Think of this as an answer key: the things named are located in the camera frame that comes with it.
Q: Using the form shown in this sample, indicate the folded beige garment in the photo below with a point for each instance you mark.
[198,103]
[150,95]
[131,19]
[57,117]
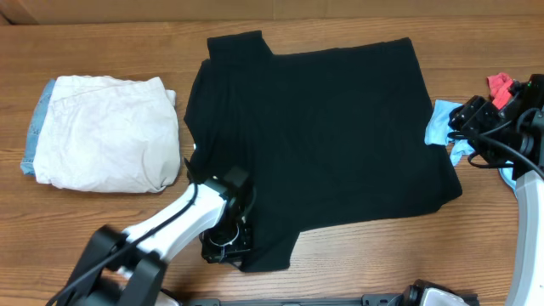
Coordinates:
[107,135]

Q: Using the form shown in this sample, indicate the black t-shirt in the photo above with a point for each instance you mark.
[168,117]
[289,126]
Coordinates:
[328,137]

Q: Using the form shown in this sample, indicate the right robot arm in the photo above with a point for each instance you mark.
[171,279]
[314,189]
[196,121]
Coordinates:
[523,141]

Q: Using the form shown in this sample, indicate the light blue garment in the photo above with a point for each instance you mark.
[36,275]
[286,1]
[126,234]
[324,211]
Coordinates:
[438,129]

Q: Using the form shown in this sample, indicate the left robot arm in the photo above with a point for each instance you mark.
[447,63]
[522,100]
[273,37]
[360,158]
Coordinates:
[128,267]

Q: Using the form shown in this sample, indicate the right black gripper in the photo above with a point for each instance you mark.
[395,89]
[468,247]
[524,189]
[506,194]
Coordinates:
[466,118]

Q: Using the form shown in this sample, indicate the folded blue jeans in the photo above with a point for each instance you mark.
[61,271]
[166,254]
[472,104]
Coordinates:
[35,128]

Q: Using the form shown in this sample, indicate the red garment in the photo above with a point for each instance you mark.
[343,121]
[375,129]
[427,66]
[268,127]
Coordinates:
[499,86]

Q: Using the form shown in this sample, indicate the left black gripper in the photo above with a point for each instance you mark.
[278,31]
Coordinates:
[234,257]

